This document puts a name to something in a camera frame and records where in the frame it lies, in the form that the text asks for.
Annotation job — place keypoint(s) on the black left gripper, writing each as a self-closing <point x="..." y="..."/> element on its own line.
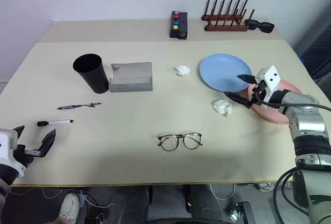
<point x="22" y="156"/>

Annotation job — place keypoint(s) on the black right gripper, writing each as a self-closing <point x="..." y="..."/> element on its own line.
<point x="259" y="89"/>

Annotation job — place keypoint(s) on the blue plate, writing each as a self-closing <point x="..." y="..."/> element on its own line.
<point x="222" y="71"/>

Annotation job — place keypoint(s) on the white paper ball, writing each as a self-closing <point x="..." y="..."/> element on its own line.
<point x="221" y="107"/>
<point x="182" y="70"/>

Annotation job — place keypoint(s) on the grey glasses case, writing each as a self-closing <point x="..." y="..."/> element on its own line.
<point x="129" y="85"/>

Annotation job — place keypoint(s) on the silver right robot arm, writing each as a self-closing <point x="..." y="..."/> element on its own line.
<point x="307" y="120"/>

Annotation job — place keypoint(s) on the white marker with black cap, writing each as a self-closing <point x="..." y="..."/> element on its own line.
<point x="59" y="122"/>

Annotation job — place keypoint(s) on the pink plate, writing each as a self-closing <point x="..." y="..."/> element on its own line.
<point x="271" y="116"/>

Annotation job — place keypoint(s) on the grey patterned pen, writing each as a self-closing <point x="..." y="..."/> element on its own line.
<point x="67" y="107"/>

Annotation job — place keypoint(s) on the brown wooden peg rack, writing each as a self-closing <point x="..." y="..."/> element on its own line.
<point x="222" y="28"/>

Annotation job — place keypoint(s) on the black sunglasses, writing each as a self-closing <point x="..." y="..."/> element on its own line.
<point x="266" y="27"/>

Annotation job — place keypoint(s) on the white shoe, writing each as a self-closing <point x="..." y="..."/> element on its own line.
<point x="68" y="206"/>

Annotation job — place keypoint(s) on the black plastic cup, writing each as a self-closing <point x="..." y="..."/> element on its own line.
<point x="93" y="76"/>

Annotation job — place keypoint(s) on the dark bulky background object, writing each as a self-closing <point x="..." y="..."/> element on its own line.
<point x="319" y="50"/>

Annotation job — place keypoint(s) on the black box with round hole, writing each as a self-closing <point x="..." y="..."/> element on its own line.
<point x="183" y="27"/>

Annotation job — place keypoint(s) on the black box with coloured buttons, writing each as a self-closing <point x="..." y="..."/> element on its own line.
<point x="174" y="31"/>

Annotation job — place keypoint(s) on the tortoiseshell eyeglasses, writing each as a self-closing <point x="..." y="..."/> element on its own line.
<point x="160" y="138"/>

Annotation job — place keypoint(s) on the dark rounded shape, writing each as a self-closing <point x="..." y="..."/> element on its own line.
<point x="134" y="203"/>
<point x="204" y="203"/>

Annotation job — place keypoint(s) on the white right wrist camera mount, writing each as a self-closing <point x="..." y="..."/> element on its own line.
<point x="271" y="77"/>

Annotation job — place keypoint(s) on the black floor bracket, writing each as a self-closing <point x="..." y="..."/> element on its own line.
<point x="245" y="212"/>

